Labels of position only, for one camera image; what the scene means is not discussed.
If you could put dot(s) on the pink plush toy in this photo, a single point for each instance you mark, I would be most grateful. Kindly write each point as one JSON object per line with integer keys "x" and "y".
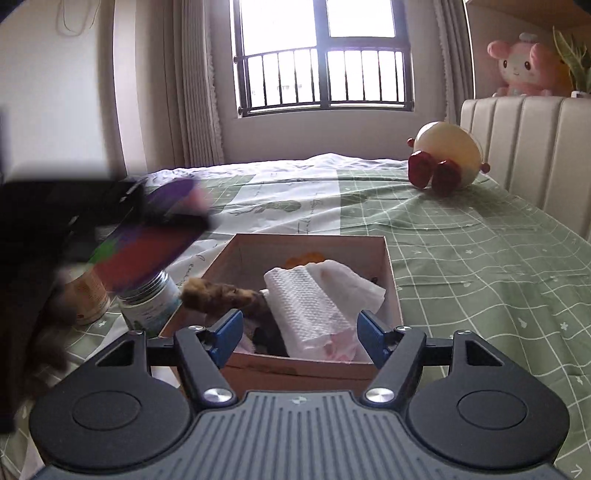
{"x": 521, "y": 64}

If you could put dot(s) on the green checked bedsheet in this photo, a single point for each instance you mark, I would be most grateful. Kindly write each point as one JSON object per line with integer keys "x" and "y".
{"x": 461, "y": 277}

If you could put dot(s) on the black fuzzy cloth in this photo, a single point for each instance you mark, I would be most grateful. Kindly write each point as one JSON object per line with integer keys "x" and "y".
{"x": 270, "y": 340}

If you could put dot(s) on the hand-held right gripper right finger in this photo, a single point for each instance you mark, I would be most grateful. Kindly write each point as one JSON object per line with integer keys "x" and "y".
{"x": 372, "y": 336}

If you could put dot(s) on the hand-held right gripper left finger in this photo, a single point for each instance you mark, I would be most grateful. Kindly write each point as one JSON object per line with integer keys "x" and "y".
{"x": 228, "y": 334}

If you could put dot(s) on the beige padded headboard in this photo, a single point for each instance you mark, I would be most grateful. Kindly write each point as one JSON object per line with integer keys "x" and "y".
{"x": 531, "y": 147}

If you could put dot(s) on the leopard print fuzzy scrunchie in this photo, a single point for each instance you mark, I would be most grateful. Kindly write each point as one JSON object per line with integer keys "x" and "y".
{"x": 217, "y": 295}

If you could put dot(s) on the pink cardboard box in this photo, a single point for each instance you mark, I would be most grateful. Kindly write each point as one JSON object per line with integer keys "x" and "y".
{"x": 300, "y": 371}

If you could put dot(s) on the white paper towel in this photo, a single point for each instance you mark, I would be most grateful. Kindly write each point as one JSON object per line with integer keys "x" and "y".
{"x": 304, "y": 300}

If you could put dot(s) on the grey curtain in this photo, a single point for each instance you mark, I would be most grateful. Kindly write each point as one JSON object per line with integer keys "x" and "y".
{"x": 455, "y": 55}
{"x": 196, "y": 83}

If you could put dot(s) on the window with black railing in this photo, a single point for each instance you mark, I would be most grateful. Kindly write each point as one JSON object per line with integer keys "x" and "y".
{"x": 323, "y": 55}

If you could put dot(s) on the pink sock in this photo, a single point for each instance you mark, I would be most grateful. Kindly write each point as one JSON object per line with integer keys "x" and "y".
{"x": 339, "y": 349}

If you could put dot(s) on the cream round plush toy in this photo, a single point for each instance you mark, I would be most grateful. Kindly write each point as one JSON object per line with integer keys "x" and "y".
{"x": 450, "y": 147}

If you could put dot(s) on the orange artificial flower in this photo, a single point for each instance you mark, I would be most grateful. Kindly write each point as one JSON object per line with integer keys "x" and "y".
{"x": 301, "y": 261}

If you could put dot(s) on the blue lid glass jar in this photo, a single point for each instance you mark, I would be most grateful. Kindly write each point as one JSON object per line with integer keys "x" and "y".
{"x": 147, "y": 311}

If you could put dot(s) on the green potted plant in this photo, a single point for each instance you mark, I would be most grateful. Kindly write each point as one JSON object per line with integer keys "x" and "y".
{"x": 575, "y": 55}

